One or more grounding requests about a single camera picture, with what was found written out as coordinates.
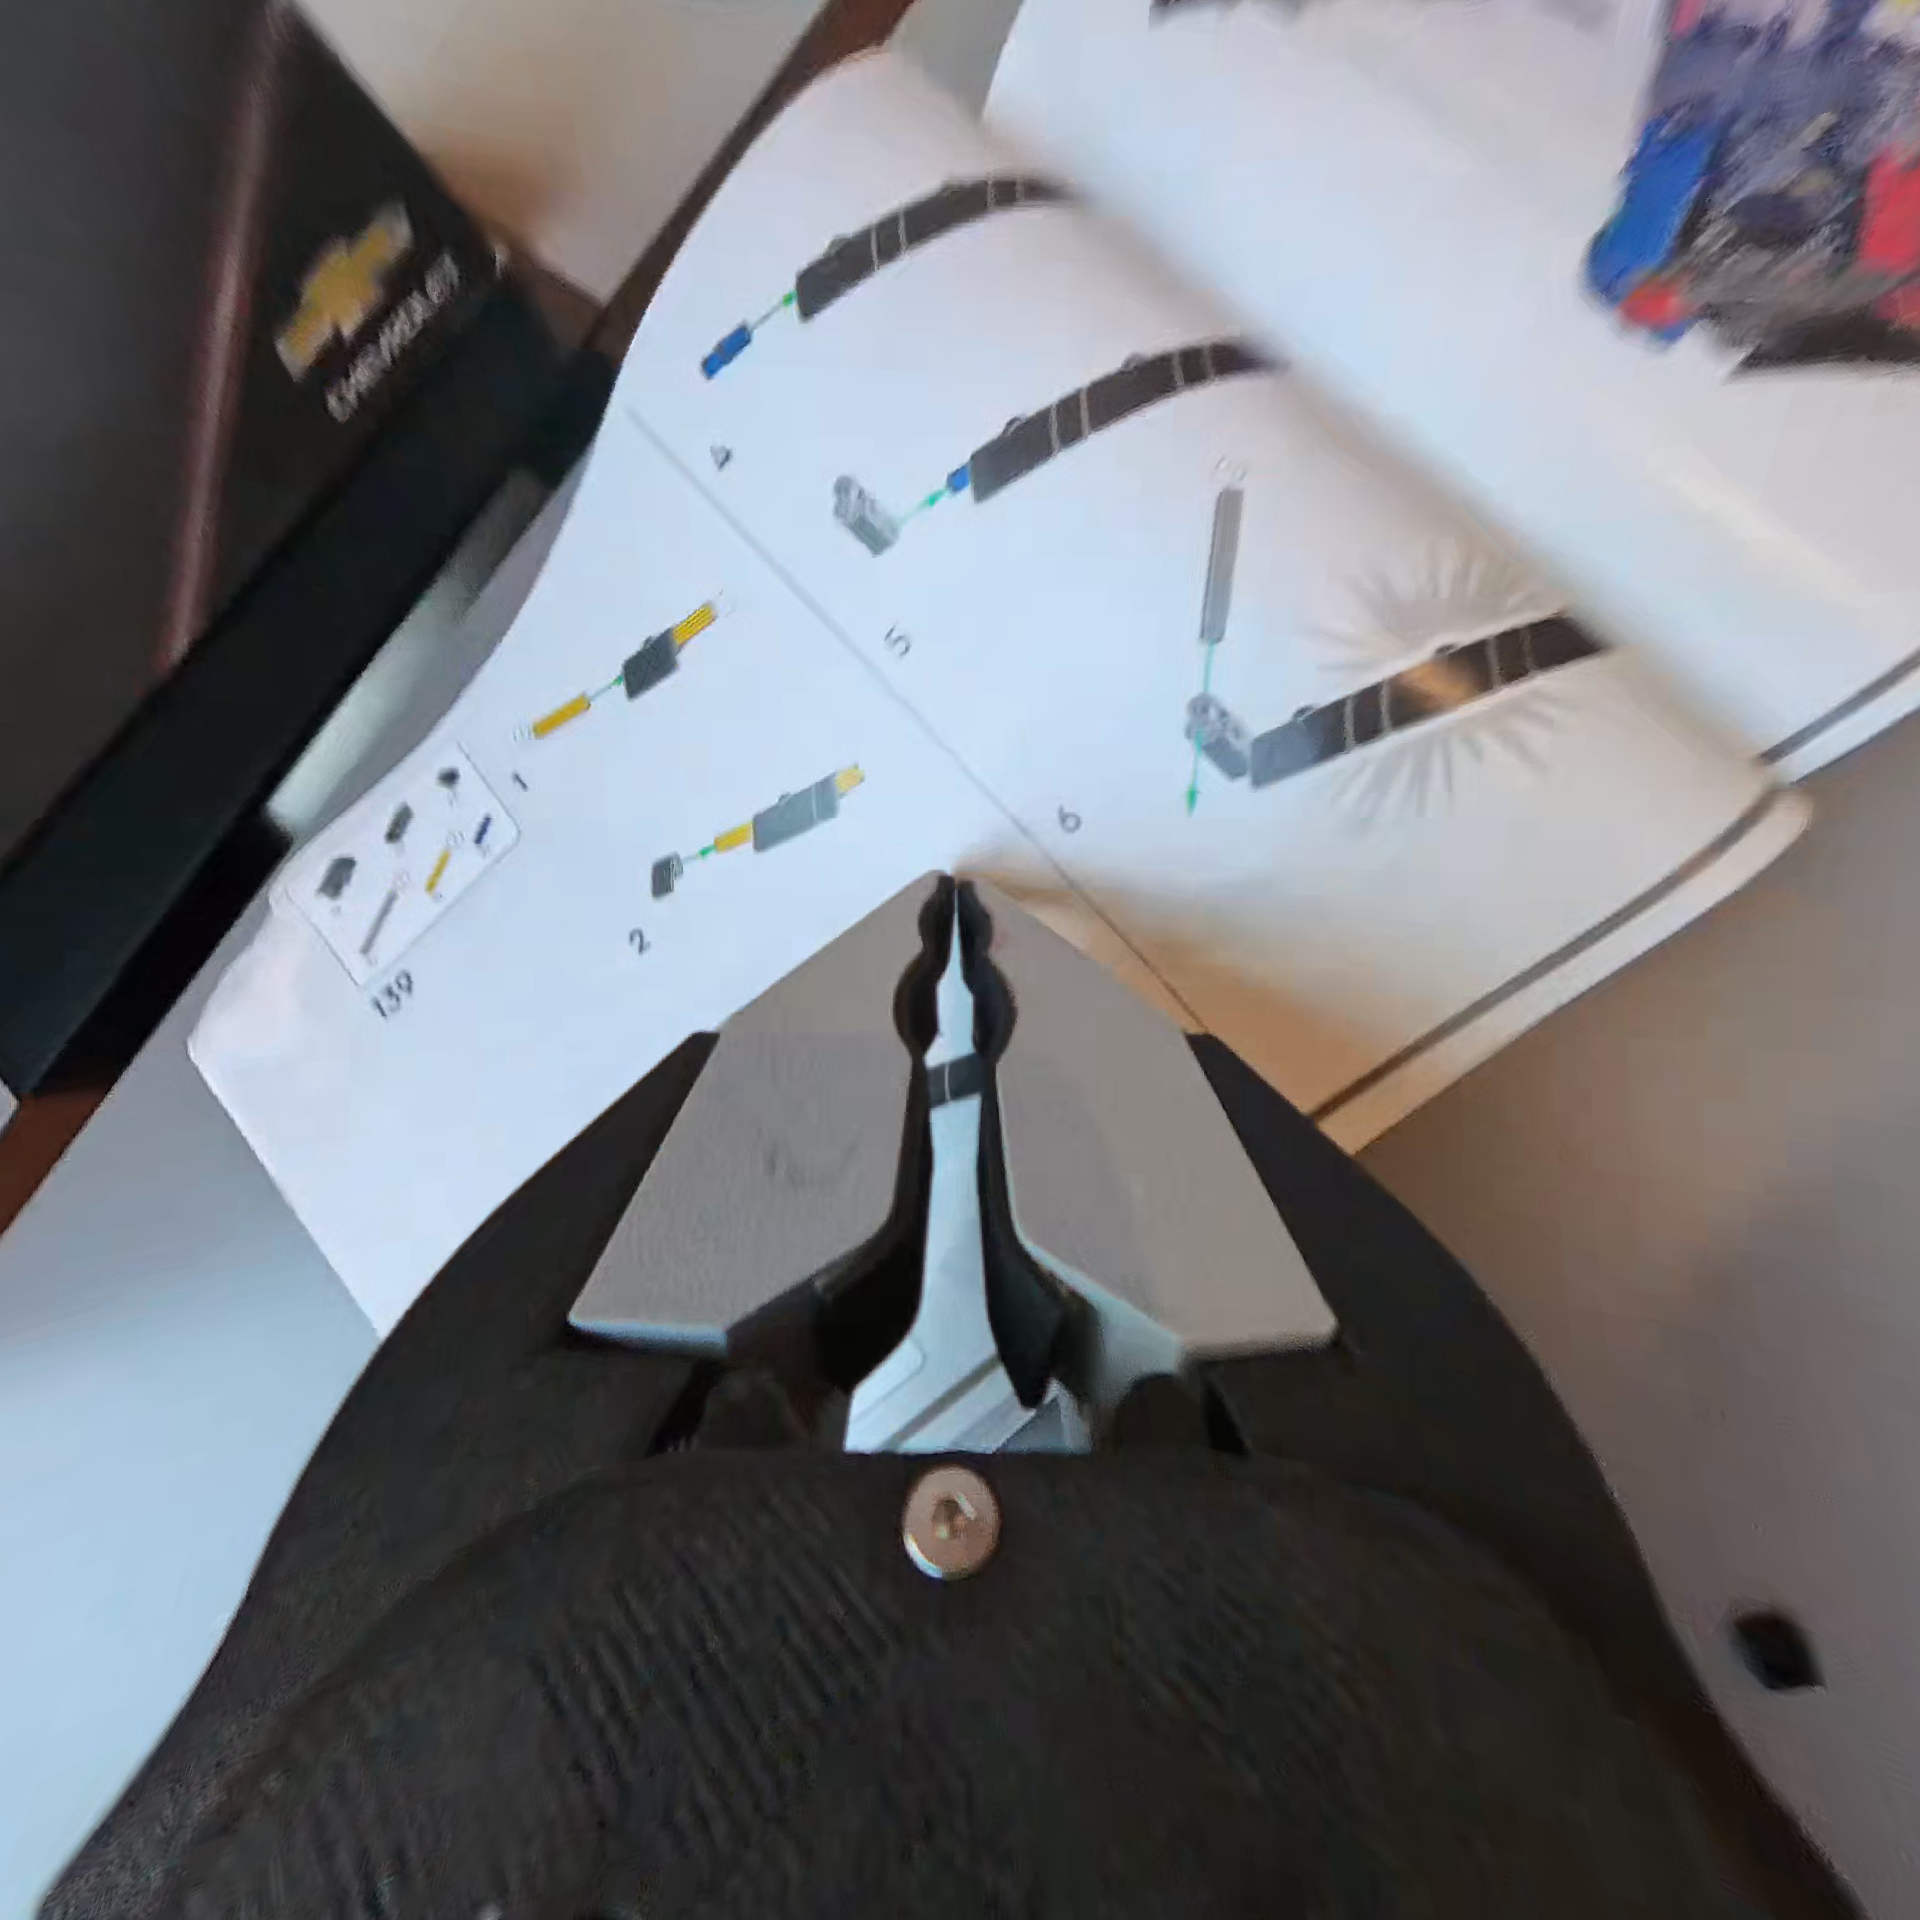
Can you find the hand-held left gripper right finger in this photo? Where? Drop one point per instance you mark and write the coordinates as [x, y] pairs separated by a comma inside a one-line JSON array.
[[1154, 1186]]

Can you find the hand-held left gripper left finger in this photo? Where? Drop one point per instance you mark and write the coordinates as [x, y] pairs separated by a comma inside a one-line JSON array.
[[751, 1186]]

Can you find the open instruction booklet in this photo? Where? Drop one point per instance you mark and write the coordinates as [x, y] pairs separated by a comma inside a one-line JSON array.
[[1050, 721]]

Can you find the black toy car set box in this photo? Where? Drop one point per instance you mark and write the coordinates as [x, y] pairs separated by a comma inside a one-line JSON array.
[[150, 301]]

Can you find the small black square brick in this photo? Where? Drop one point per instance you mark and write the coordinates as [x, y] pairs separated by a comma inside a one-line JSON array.
[[1777, 1651]]

